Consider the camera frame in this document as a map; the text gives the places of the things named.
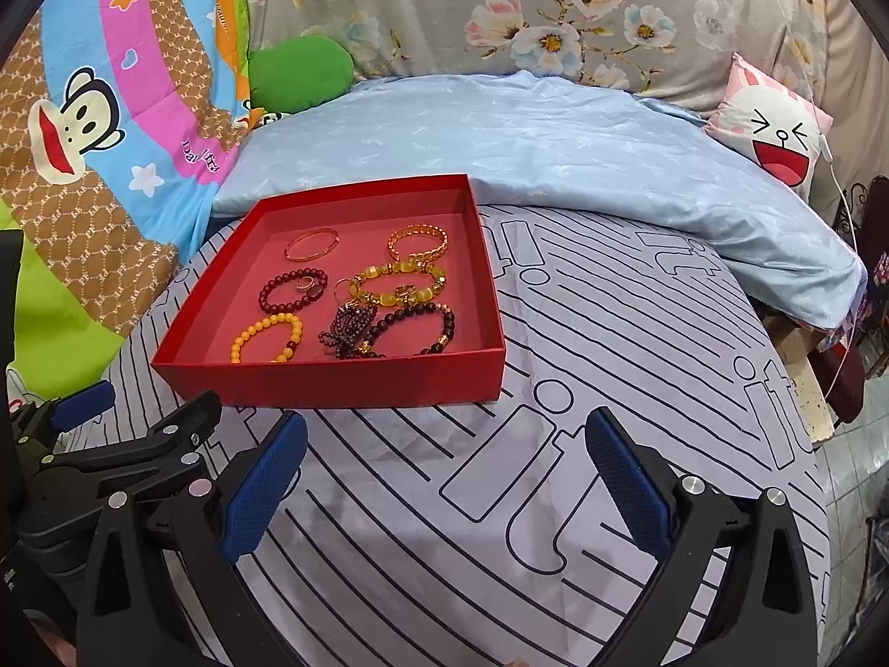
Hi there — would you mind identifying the grey floral quilt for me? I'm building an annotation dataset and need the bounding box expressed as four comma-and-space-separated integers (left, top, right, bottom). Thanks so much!
246, 0, 835, 119

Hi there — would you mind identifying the dark red bead bracelet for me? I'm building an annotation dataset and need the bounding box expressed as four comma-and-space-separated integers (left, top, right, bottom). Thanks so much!
259, 265, 329, 310

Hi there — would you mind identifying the pink bunny face pillow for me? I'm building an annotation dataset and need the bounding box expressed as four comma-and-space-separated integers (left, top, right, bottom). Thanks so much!
703, 52, 835, 202

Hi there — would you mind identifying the yellow bead bracelet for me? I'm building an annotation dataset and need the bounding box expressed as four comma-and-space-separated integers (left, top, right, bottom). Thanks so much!
347, 257, 449, 310

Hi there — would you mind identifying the dark brown bead bracelet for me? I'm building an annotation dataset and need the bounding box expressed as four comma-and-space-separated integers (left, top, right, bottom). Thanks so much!
361, 300, 458, 359

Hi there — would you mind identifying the thin gold bangle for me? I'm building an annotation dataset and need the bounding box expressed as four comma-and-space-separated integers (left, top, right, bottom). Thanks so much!
284, 226, 341, 263

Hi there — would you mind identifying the cartoon monkey printed blanket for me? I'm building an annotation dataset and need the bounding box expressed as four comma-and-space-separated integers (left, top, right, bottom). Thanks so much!
0, 0, 254, 369

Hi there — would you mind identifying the light blue quilt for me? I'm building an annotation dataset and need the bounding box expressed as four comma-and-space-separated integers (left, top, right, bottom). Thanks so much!
210, 71, 868, 331

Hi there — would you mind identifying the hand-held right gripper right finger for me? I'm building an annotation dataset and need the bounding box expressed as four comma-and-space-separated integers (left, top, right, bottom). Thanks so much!
585, 406, 821, 667

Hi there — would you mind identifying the orange bead bracelet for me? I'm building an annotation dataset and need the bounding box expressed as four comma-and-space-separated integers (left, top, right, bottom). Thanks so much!
231, 312, 307, 364

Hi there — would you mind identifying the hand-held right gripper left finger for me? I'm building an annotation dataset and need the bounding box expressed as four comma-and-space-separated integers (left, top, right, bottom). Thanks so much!
73, 410, 310, 667

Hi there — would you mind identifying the cardboard box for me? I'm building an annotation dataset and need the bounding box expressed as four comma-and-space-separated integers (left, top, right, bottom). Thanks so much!
764, 312, 838, 446

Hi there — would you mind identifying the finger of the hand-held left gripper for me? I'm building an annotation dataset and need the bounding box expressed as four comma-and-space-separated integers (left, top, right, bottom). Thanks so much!
10, 381, 117, 460
34, 391, 223, 501

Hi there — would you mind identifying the grey striped bed sheet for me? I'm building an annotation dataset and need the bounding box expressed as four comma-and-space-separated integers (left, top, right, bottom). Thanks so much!
69, 201, 831, 667

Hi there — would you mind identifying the white cable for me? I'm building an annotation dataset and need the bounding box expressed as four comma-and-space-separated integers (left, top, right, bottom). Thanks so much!
771, 0, 862, 397

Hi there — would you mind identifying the red cardboard box tray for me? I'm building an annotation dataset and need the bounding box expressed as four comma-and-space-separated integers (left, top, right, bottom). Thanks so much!
151, 173, 507, 410

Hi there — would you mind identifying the green pillow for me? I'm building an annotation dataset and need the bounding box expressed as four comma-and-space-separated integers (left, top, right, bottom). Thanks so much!
248, 34, 355, 114

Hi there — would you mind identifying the wide gold link bracelet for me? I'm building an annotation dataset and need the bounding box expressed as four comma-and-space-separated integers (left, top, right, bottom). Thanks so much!
387, 222, 449, 265

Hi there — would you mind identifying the dark red cushion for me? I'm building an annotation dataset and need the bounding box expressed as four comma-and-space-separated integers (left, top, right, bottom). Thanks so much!
812, 344, 866, 425

